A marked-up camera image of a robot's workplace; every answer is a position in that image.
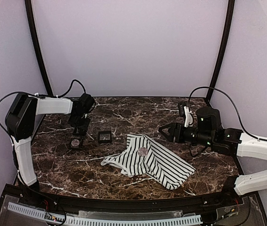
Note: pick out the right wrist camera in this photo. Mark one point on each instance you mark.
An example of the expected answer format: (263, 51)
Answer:
(185, 113)

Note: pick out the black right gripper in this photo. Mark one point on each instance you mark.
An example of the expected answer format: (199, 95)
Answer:
(176, 132)

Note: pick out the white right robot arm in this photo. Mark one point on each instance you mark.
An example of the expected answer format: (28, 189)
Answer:
(231, 142)

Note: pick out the black square box rear left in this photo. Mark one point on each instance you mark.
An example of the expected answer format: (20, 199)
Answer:
(79, 132)

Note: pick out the black square box right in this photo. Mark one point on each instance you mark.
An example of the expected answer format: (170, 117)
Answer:
(104, 137)

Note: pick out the black front table rail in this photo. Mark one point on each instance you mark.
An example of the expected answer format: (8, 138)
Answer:
(200, 203)

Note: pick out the black right frame post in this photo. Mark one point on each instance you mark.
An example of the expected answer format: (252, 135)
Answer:
(223, 43)

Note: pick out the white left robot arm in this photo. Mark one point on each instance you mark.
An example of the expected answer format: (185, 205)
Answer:
(20, 122)

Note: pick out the black left frame post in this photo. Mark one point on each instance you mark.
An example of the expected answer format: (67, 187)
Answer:
(36, 46)

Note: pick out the black square box front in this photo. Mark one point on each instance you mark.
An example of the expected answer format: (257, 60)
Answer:
(78, 147)

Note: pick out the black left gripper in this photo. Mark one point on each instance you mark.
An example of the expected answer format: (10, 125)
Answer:
(78, 128)

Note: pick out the striped black white garment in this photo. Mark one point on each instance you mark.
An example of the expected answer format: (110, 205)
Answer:
(160, 164)

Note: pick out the black square box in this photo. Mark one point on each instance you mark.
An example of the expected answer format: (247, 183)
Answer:
(104, 137)
(79, 132)
(78, 147)

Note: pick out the black frame post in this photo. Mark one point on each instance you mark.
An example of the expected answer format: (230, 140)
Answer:
(36, 46)
(223, 43)

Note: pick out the white slotted cable duct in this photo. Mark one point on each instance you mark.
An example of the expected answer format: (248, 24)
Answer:
(93, 218)

